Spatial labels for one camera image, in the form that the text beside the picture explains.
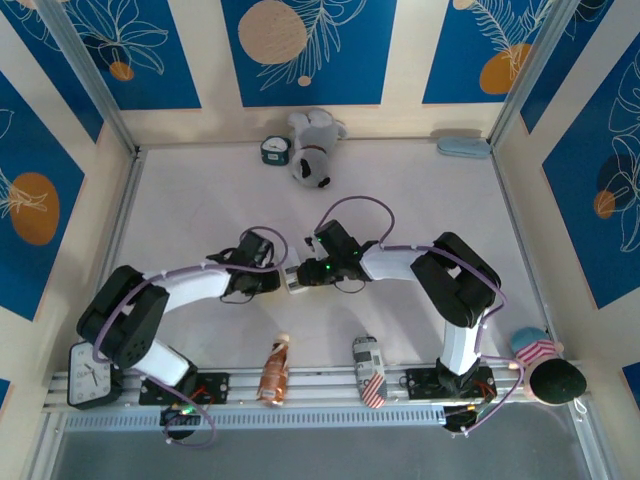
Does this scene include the black right controller board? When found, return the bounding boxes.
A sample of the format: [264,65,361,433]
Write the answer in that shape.
[443,405,484,437]

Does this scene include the black left controller board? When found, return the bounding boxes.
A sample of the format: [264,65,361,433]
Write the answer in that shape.
[159,405,202,441]

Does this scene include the aluminium frame post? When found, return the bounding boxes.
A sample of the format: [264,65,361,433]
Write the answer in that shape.
[488,0,572,149]
[35,0,141,156]

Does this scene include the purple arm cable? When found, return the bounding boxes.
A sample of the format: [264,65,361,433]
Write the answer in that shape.
[318,195,526,440]
[92,227,290,449]

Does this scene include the black square analogue clock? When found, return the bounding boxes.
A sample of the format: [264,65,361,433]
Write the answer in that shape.
[67,342,125,411]

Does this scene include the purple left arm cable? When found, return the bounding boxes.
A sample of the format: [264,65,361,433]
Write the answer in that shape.
[92,227,290,449]

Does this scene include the black controller board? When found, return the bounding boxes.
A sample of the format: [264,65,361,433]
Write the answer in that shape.
[159,405,202,441]
[443,405,484,437]

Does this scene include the orange drink bottle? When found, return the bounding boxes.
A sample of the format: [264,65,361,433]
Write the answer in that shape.
[255,333,293,409]

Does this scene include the doll with striped shirt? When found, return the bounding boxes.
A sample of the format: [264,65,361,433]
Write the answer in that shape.
[508,325,589,406]

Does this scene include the newspaper print can with flag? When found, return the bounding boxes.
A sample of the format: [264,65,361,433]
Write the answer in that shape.
[351,334,389,410]

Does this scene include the white remote control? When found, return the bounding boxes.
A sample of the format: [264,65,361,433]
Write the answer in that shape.
[282,264,309,296]

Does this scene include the light blue oblong case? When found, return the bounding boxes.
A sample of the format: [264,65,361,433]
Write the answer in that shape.
[436,137,489,160]

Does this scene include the aluminium table edge rail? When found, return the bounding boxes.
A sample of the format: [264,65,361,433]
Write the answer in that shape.
[79,147,149,351]
[489,142,559,341]

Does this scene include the grey slotted cable duct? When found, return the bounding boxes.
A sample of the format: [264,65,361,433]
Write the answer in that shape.
[63,404,447,432]

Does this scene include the long aluminium mounting rail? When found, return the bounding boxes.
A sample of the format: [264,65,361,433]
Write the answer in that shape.
[42,366,584,415]

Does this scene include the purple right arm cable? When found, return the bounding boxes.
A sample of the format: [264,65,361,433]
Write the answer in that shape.
[318,195,526,440]

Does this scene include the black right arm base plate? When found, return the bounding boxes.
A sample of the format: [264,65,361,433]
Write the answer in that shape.
[405,367,496,401]

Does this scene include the grey white plush dog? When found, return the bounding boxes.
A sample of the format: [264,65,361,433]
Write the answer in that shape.
[287,107,350,190]

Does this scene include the small teal alarm clock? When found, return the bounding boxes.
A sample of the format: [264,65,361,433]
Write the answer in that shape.
[259,135,293,166]

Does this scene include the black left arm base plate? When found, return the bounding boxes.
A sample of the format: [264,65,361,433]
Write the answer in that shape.
[138,372,231,407]

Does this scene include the short aluminium frame bar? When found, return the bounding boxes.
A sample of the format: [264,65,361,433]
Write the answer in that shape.
[564,399,619,480]
[27,412,69,480]

